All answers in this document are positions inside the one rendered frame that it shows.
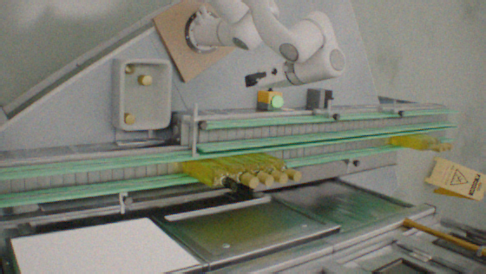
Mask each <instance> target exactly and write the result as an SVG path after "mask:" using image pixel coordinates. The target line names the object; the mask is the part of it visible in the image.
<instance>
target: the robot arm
mask: <svg viewBox="0 0 486 274"><path fill-rule="evenodd" d="M195 1H197V2H199V3H210V5H211V6H212V7H213V9H214V10H215V12H216V13H217V14H218V15H219V16H220V17H217V18H213V17H212V16H209V15H208V14H207V10H206V9H205V6H204V5H202V6H200V11H201V13H202V15H200V12H199V11H198V12H196V13H195V14H196V16H197V17H196V18H195V19H194V20H193V21H192V23H191V25H190V28H189V36H190V39H191V42H192V43H193V45H194V46H195V47H196V48H197V49H200V50H210V49H213V48H214V47H233V48H236V47H238V48H241V49H244V50H253V49H255V48H257V47H258V46H259V45H260V44H261V43H262V42H263V41H264V43H265V44H266V45H267V46H268V47H269V48H271V49H272V50H273V51H274V52H275V53H276V54H278V55H279V56H280V57H282V58H283V59H285V60H286V61H285V62H281V63H277V64H273V65H270V66H264V67H262V68H259V69H258V70H257V71H258V73H257V74H251V75H247V76H245V84H246V88H250V87H253V86H257V84H259V87H260V88H287V87H291V86H301V85H305V84H308V83H313V82H319V81H323V80H327V79H331V78H334V77H338V76H341V75H342V74H343V73H344V72H345V68H346V60H345V56H344V54H343V52H342V51H341V49H340V48H339V47H338V44H337V41H336V37H335V34H334V30H333V27H332V24H331V21H330V19H329V18H328V16H327V15H326V14H324V13H323V12H321V11H313V12H311V13H308V14H306V15H305V16H304V17H303V18H301V19H300V20H299V21H298V22H297V23H296V24H294V25H293V26H292V27H291V28H290V29H288V28H286V27H285V26H284V25H282V24H281V23H280V22H279V21H278V20H277V19H278V18H279V9H278V7H277V5H276V3H275V2H274V1H273V0H195ZM257 79H259V82H258V81H257Z"/></svg>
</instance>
